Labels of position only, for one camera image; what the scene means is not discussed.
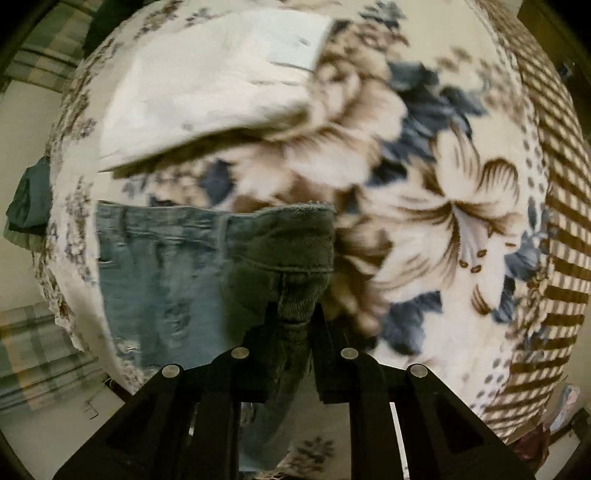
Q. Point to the blue denim jeans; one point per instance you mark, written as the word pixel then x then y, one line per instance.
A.
pixel 183 285

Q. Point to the white folded garment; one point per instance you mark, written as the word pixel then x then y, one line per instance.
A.
pixel 246 70

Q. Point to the plaid curtain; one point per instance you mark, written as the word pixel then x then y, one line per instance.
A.
pixel 39 364

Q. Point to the dark green blanket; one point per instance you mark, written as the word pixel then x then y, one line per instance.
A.
pixel 28 214

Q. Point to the floral bed blanket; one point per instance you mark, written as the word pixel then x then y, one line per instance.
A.
pixel 451 150

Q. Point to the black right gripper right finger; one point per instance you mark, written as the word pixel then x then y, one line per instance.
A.
pixel 405 423

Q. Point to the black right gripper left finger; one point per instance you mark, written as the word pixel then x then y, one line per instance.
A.
pixel 206 422

